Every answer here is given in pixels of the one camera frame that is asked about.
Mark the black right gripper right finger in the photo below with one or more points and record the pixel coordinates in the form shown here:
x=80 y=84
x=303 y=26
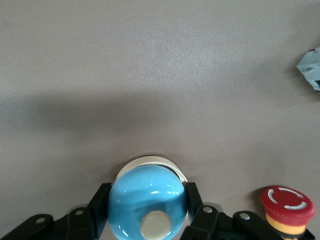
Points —
x=212 y=225

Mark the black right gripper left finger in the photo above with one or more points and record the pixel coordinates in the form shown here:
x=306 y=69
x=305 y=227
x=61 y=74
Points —
x=75 y=225

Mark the blue desk bell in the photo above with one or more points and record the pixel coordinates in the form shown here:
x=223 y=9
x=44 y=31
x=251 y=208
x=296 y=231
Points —
x=145 y=190

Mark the red yellow emergency stop button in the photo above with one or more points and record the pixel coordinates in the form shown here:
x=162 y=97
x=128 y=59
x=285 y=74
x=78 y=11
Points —
x=287 y=202

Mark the white circuit breaker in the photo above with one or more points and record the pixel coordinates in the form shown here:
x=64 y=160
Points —
x=311 y=70

